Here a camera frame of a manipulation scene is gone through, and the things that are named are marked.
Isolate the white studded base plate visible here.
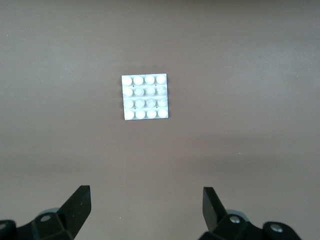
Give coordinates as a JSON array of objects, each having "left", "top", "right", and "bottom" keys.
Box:
[{"left": 121, "top": 73, "right": 171, "bottom": 121}]

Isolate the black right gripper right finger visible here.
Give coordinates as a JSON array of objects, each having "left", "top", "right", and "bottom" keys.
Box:
[{"left": 198, "top": 186, "right": 303, "bottom": 240}]

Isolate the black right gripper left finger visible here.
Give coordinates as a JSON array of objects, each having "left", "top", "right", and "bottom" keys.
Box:
[{"left": 0, "top": 185, "right": 92, "bottom": 240}]

